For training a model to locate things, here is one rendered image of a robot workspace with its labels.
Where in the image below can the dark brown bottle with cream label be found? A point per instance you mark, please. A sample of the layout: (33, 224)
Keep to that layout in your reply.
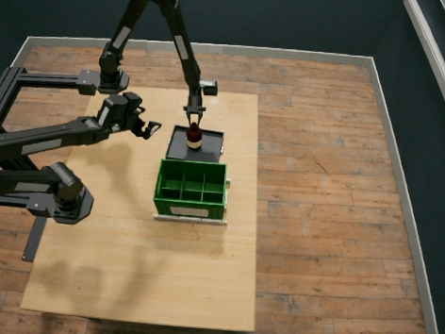
(194, 137)

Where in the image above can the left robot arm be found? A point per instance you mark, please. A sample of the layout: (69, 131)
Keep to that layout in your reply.
(131, 16)

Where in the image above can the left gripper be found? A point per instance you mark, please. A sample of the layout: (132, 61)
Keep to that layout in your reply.
(193, 107)

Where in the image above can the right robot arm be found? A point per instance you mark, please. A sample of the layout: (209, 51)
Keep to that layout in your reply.
(68, 190)

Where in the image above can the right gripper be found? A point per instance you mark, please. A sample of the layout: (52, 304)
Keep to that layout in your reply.
(137, 131)

